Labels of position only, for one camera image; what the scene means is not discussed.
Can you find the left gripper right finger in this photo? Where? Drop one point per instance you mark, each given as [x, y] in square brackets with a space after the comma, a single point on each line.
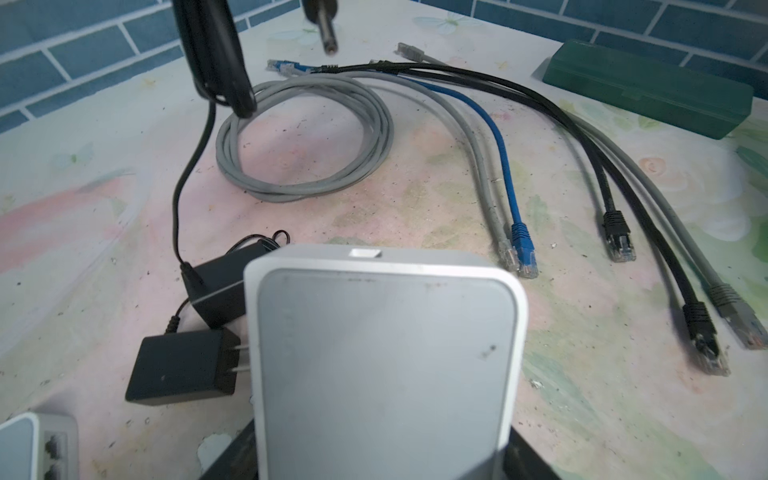
[522, 462]

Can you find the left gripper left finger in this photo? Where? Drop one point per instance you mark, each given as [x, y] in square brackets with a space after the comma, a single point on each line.
[223, 457]

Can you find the black power adapter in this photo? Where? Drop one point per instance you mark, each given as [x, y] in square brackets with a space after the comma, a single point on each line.
[187, 366]
[215, 288]

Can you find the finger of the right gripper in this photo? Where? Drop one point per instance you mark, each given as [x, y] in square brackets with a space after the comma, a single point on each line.
[213, 51]

